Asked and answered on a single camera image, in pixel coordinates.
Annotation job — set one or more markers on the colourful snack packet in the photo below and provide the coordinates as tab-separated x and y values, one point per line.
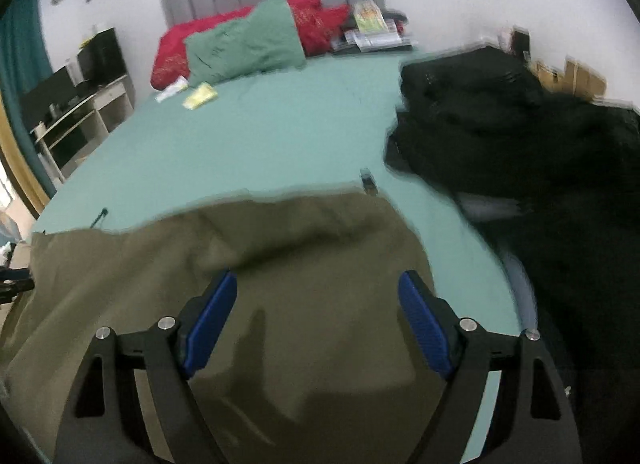
369	16

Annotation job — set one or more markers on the white computer desk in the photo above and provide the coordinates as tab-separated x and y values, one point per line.
112	93

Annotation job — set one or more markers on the white box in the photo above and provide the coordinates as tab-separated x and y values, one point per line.
505	37

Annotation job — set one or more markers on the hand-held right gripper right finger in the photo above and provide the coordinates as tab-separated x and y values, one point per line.
425	324

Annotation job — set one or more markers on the red patterned pillow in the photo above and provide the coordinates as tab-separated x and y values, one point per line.
170	53

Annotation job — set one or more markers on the snack bags and books pile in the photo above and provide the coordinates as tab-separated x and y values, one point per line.
375	41

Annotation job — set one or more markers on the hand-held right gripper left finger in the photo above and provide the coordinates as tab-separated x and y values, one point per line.
210	324

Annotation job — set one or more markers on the yellow curtain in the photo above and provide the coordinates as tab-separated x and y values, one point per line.
20	163

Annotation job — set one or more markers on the black speaker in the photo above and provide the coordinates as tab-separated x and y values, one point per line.
521	42

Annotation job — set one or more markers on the bed with green sheet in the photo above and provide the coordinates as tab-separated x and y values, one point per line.
250	133

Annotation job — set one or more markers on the yellow packet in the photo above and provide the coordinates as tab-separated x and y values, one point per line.
200	96

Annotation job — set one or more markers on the black monitor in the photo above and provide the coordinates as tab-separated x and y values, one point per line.
45	93

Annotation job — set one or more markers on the olive green hooded jacket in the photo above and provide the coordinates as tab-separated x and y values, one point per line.
300	254

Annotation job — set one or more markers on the teal curtain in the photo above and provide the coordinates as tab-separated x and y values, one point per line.
20	43

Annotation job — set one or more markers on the cardboard box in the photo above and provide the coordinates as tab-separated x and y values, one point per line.
585	77

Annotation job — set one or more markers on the black computer tower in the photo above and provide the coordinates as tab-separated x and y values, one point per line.
102	56

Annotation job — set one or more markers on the white packet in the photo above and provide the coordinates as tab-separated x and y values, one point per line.
172	88

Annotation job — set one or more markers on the pile of black clothes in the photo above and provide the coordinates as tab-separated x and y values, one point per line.
500	118

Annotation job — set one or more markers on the green pillow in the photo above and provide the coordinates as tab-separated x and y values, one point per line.
240	43

